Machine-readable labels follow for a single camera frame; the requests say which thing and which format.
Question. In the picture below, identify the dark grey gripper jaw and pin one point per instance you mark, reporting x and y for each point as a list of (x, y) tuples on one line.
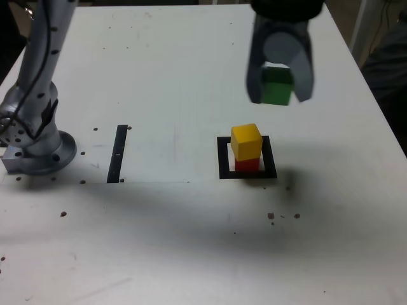
[(254, 63)]

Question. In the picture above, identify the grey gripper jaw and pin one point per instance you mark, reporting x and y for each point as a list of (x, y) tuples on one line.
[(302, 70)]

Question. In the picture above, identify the green cube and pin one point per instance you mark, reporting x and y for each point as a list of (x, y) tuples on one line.
[(276, 92)]

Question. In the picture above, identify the yellow cube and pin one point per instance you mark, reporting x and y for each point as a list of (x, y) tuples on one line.
[(246, 139)]

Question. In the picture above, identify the red cube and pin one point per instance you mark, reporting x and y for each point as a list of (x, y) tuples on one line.
[(248, 165)]

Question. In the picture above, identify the black tape square outline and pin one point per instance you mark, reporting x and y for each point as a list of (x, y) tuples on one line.
[(222, 165)]

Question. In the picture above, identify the person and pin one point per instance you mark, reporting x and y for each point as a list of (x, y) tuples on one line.
[(391, 63)]

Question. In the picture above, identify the black tape strip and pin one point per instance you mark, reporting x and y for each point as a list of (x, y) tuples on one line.
[(116, 159)]

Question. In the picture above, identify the white metal post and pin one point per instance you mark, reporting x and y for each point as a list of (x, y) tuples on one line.
[(361, 25)]

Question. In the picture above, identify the chrome chair frame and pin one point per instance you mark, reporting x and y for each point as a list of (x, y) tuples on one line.
[(31, 14)]

